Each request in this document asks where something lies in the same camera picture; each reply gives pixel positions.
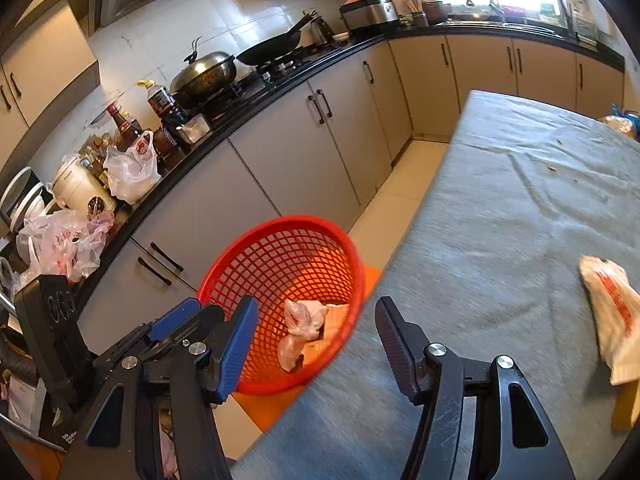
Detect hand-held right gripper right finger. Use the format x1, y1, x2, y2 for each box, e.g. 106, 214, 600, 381
374, 296, 576, 480

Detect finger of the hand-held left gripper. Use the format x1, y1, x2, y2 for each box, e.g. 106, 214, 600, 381
95, 297, 226, 361

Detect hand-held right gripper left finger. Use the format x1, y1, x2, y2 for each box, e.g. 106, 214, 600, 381
57, 295, 260, 480

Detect red plastic mesh basket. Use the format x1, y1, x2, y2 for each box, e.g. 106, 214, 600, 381
196, 215, 367, 396

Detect cardboard piece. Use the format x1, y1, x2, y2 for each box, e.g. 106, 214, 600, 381
302, 302, 351, 361

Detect crumpled wrappers in basket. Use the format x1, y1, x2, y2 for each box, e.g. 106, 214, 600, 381
277, 300, 331, 373

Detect orange plastic stool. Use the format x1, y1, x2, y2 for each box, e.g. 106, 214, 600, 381
230, 265, 386, 433

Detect pink white plastic bags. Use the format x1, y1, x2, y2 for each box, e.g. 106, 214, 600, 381
16, 210, 116, 283

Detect white round appliance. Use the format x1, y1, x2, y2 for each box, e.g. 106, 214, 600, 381
0, 167, 51, 233

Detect white rice cooker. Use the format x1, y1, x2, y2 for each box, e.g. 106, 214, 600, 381
50, 154, 117, 218

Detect black kitchen countertop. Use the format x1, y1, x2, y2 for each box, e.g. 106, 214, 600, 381
0, 17, 626, 321

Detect grey tablecloth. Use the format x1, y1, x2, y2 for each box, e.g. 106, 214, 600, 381
230, 90, 640, 480

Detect white knotted plastic bag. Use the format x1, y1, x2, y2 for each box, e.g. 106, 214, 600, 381
102, 131, 162, 205

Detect cluster of seasoning jars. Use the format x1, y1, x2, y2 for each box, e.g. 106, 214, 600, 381
79, 132, 117, 186

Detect dark sauce bottle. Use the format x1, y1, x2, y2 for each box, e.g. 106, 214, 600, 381
152, 127, 182, 161

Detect steel seasoning container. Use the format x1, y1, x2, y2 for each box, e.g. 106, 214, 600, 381
177, 112, 211, 145

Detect beige lower kitchen cabinets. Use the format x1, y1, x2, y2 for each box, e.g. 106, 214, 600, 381
75, 35, 626, 361

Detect red label sauce bottle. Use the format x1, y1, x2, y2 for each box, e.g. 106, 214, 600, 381
106, 104, 143, 153

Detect dark bottle with yellow cap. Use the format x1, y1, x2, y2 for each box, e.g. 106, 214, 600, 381
137, 79, 191, 153

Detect white red printed plastic bag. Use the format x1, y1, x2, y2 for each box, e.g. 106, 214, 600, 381
579, 255, 640, 386

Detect steel lidded wok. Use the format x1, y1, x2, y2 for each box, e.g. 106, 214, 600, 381
169, 37, 238, 106

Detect gas stove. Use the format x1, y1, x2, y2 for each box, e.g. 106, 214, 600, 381
200, 42, 346, 111

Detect black wok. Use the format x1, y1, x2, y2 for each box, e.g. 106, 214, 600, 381
236, 10, 318, 67

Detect blue plastic bag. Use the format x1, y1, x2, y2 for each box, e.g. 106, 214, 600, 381
597, 104, 640, 141

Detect silver black rice cooker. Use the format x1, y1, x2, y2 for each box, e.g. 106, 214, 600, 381
340, 0, 401, 36

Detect dark jar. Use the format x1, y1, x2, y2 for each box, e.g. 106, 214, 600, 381
422, 0, 447, 26

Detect pan with glass lid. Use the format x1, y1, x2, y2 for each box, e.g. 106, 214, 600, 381
450, 6, 497, 23

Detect green printed container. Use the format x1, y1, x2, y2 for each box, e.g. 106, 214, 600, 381
570, 4, 599, 43

